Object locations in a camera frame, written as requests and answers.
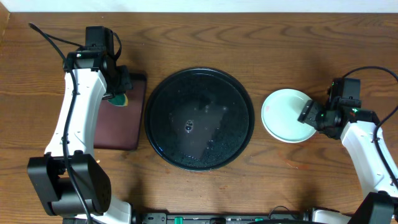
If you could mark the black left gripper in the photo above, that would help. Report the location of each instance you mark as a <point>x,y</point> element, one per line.
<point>124,73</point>

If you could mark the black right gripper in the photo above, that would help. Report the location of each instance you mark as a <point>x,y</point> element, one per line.
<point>308,115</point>

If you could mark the green yellow sponge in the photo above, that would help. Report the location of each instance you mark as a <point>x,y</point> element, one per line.
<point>120,100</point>

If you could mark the mint plate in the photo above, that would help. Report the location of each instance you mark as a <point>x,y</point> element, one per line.
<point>291,134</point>
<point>283,107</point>

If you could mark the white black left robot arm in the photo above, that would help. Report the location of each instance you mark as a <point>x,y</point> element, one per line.
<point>67,179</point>

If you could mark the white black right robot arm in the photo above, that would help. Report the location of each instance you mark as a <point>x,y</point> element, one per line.
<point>360,133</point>

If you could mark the dark red rectangular tray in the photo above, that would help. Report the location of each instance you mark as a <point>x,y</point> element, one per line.
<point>118,126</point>

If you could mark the round black tray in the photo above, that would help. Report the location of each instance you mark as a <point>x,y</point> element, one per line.
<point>199,119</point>

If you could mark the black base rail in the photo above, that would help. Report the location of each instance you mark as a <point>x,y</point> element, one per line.
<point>183,218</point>

